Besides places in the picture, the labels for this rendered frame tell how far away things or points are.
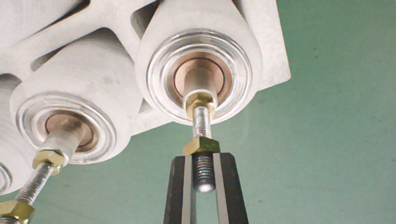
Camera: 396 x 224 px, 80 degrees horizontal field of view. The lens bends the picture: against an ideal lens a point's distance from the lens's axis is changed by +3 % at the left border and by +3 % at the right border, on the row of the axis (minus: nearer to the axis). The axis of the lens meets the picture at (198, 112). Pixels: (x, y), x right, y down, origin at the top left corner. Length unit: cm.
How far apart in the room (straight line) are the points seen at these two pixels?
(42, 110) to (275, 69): 21
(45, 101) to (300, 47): 40
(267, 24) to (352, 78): 34
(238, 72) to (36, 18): 15
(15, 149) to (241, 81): 22
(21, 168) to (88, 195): 51
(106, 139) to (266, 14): 18
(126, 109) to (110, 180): 51
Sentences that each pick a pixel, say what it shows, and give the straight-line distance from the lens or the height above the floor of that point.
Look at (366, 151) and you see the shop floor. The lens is 72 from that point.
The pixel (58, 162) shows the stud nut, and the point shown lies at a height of 29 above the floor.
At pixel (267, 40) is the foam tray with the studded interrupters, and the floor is 18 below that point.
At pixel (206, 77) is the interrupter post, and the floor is 26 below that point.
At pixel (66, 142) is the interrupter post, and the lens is 20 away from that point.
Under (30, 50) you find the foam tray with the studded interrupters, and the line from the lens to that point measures 28.
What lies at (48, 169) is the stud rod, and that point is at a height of 29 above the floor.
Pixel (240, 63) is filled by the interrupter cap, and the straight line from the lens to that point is 16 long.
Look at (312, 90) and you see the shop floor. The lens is 52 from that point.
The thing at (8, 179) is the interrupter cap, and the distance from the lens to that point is 29.
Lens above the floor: 40
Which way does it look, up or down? 53 degrees down
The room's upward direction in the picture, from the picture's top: 178 degrees clockwise
